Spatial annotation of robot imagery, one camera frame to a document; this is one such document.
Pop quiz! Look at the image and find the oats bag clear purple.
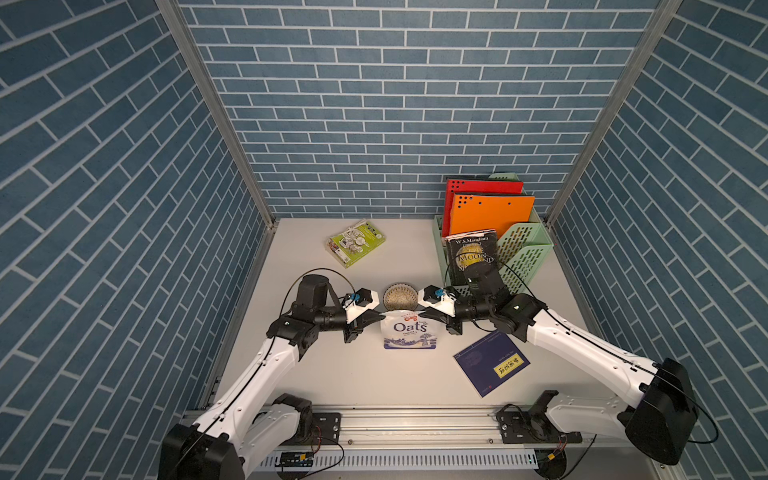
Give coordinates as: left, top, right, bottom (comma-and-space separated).
381, 310, 439, 350

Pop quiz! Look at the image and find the patterned red white bowl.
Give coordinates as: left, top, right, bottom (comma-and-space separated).
382, 283, 419, 311

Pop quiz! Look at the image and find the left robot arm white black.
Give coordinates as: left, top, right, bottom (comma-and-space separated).
158, 269, 383, 479

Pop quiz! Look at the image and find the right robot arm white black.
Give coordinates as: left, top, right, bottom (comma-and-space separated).
418, 263, 702, 465

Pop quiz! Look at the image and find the purple booklet yellow label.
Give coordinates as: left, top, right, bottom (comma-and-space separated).
454, 332, 530, 398

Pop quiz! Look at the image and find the dark paperback novel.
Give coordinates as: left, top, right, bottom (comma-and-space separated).
445, 229, 498, 286

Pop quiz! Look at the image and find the green comic paperback book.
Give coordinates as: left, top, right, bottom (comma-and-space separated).
325, 220, 386, 268

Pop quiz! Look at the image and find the mint green file organizer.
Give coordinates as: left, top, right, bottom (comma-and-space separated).
432, 210, 553, 294

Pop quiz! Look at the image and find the orange folder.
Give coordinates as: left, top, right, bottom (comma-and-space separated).
445, 194, 535, 236

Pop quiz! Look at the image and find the red folder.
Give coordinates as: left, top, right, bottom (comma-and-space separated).
441, 176, 524, 237

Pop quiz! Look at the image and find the small black controller box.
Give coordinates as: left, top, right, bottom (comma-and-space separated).
277, 452, 314, 470

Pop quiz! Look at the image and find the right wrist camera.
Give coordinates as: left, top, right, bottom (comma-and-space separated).
418, 285, 456, 317

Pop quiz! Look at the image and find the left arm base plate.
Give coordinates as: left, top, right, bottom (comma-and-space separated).
301, 412, 342, 446

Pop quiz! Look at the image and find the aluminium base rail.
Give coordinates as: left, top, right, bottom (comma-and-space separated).
313, 405, 558, 449

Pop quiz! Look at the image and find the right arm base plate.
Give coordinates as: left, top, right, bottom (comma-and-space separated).
495, 410, 583, 445

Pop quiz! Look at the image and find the white slotted cable duct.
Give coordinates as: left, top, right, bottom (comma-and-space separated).
254, 449, 539, 473

